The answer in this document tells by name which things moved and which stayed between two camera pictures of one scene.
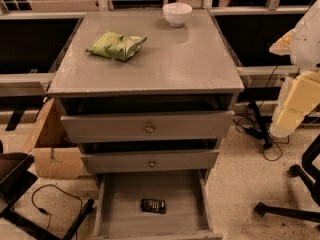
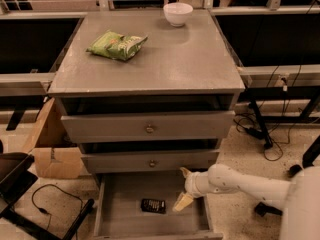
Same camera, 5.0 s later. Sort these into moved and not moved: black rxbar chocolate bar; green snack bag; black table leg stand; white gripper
Moved: white gripper
Not moved: green snack bag; black table leg stand; black rxbar chocolate bar
